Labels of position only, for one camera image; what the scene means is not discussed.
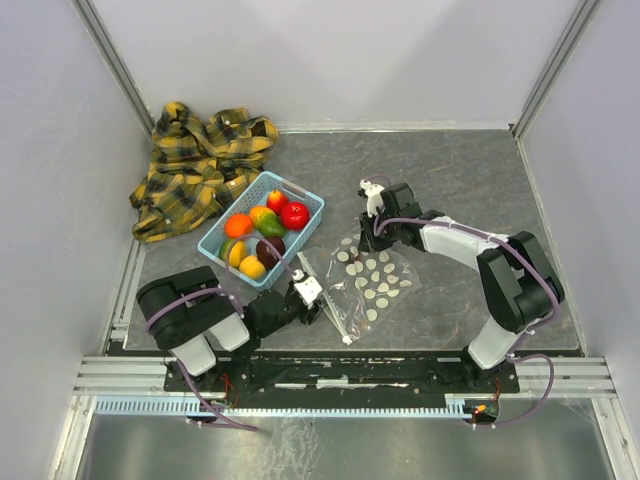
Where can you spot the yellow plaid shirt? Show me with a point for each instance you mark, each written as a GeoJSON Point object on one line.
{"type": "Point", "coordinates": [198, 168]}

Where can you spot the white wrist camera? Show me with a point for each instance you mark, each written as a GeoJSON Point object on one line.
{"type": "Point", "coordinates": [372, 193]}
{"type": "Point", "coordinates": [307, 287]}

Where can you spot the aluminium frame rail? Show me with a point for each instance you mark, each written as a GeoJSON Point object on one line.
{"type": "Point", "coordinates": [88, 13]}

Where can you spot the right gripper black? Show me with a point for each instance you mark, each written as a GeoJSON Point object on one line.
{"type": "Point", "coordinates": [367, 240]}

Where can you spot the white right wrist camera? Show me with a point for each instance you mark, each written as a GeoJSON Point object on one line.
{"type": "Point", "coordinates": [372, 193]}

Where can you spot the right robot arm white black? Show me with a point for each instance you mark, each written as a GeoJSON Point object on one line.
{"type": "Point", "coordinates": [521, 288]}

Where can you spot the orange fake orange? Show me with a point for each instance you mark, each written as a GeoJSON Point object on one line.
{"type": "Point", "coordinates": [238, 225]}

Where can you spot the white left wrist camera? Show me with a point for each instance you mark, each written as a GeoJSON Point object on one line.
{"type": "Point", "coordinates": [307, 287]}

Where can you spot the clear polka dot zip bag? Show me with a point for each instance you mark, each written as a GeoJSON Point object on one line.
{"type": "Point", "coordinates": [359, 295]}

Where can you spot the yellow orange fake fruit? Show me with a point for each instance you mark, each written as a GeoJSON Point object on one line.
{"type": "Point", "coordinates": [252, 267]}

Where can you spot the light blue plastic basket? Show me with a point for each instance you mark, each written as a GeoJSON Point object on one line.
{"type": "Point", "coordinates": [255, 195]}

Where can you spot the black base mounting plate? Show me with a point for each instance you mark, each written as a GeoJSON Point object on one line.
{"type": "Point", "coordinates": [336, 380]}

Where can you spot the green orange fake mango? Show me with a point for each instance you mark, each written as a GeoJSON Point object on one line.
{"type": "Point", "coordinates": [266, 222]}

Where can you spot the dark purple fake fruit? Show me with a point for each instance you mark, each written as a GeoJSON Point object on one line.
{"type": "Point", "coordinates": [269, 250]}

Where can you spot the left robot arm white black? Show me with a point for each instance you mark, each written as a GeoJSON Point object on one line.
{"type": "Point", "coordinates": [191, 316]}

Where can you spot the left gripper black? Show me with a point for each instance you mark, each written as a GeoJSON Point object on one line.
{"type": "Point", "coordinates": [309, 315]}

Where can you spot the small green fake fruit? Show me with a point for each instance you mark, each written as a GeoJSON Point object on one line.
{"type": "Point", "coordinates": [233, 251]}

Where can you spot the red fake apple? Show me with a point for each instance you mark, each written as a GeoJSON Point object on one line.
{"type": "Point", "coordinates": [294, 216]}

